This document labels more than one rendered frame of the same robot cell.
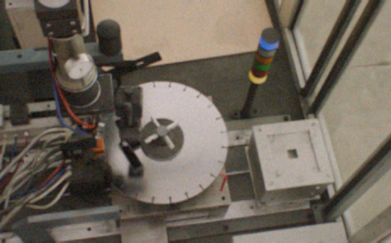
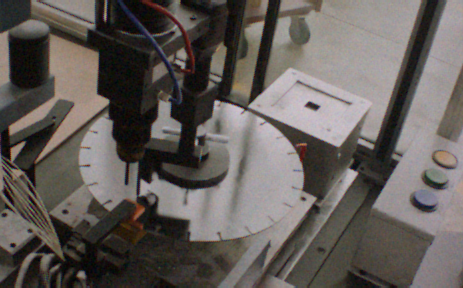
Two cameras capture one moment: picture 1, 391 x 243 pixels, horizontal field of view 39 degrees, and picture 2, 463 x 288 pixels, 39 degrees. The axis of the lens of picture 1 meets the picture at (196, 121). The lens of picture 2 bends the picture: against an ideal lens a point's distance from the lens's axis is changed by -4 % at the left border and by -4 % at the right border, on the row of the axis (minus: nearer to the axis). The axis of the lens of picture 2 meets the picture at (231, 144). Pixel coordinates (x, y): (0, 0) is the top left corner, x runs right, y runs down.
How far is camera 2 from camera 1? 0.92 m
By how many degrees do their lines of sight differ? 40
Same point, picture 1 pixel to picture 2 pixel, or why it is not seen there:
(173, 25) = not seen: hidden behind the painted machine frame
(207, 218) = (295, 256)
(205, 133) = (228, 124)
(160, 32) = not seen: hidden behind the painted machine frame
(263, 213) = (332, 207)
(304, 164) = (333, 107)
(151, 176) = (235, 200)
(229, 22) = (70, 80)
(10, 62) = not seen: outside the picture
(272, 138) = (278, 106)
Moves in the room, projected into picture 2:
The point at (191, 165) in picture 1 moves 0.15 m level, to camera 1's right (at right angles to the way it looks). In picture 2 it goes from (258, 160) to (321, 128)
